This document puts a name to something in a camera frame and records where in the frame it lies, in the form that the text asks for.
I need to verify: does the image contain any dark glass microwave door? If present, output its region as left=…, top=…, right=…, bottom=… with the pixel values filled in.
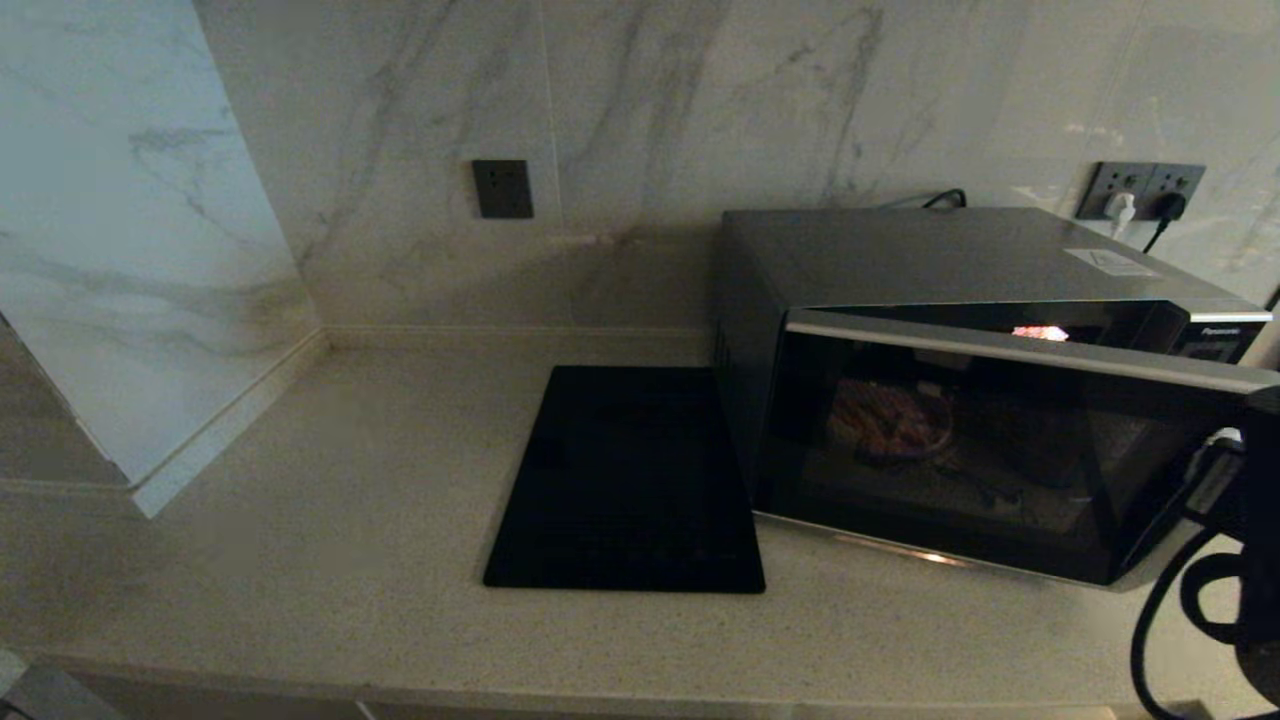
left=752, top=308, right=1280, bottom=591

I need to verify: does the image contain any purple plate with fries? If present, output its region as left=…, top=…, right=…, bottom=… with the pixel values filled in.
left=828, top=378, right=956, bottom=463

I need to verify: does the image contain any silver Panasonic microwave oven body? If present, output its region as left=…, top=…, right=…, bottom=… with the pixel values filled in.
left=712, top=207, right=1274, bottom=501

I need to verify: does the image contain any black glass induction cooktop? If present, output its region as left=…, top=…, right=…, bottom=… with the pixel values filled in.
left=484, top=365, right=767, bottom=594

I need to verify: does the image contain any black power plug with cable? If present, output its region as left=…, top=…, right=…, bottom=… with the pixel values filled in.
left=1139, top=191, right=1189, bottom=257

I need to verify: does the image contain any dark single wall socket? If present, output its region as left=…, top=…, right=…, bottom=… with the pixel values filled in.
left=472, top=159, right=535, bottom=220

